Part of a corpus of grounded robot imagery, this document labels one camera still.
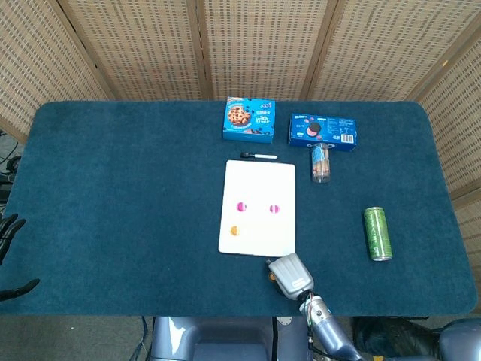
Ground blue-grey robot torso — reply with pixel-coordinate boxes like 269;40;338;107
150;316;313;361

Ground blue cable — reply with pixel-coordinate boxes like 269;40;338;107
138;317;156;361

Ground dark blue Oreo box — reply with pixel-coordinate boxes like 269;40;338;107
287;112;358;153

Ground light blue cookie box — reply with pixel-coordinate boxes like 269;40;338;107
222;96;277;145

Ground black equipment with cables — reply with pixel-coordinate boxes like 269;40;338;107
0;129;24;206

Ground white magnetic whiteboard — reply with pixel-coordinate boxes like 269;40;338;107
218;159;297;259

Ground blue table cloth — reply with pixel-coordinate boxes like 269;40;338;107
0;100;479;317

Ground clear jar of wafer sticks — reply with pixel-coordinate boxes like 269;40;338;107
309;142;332;184

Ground person in dark clothes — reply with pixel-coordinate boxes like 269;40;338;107
352;317;443;361

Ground woven folding screen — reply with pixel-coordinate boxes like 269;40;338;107
0;0;481;264

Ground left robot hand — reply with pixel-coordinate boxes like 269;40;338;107
0;213;41;302

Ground green drink can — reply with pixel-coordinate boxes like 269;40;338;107
362;205;394;262

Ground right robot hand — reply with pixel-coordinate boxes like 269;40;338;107
265;253;315;301

